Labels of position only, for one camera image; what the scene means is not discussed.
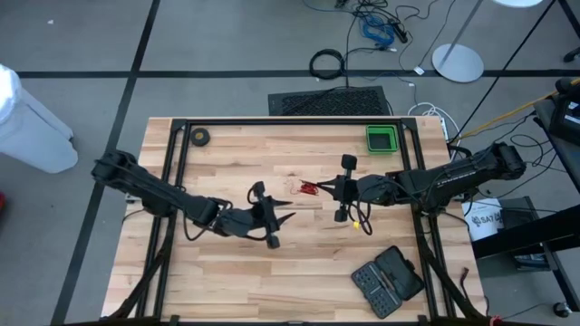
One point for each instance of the black equipment cart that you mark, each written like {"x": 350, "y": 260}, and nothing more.
{"x": 566, "y": 117}

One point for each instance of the black control box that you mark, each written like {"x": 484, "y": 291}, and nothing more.
{"x": 519, "y": 213}

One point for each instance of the black floor mat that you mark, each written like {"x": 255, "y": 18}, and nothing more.
{"x": 331, "y": 102}

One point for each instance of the green plastic tray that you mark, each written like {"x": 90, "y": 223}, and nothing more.
{"x": 382, "y": 141}

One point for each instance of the black power strip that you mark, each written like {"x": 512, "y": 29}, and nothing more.
{"x": 399, "y": 31}

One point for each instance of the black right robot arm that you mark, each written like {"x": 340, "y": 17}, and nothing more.
{"x": 453, "y": 176}

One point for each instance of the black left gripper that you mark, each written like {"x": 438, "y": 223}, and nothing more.
{"x": 267, "y": 222}

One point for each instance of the black screwdriver bit case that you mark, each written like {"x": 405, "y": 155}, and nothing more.
{"x": 385, "y": 283}

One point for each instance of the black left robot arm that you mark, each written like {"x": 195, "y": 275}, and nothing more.
{"x": 154, "y": 192}

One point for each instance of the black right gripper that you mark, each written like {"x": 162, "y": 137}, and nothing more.
{"x": 346, "y": 190}

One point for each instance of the black tape roll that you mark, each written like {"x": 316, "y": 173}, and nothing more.
{"x": 194, "y": 138}

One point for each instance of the black desk frame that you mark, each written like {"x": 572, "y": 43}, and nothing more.
{"x": 521, "y": 237}

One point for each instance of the white plastic bin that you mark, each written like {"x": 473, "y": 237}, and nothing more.
{"x": 31, "y": 136}

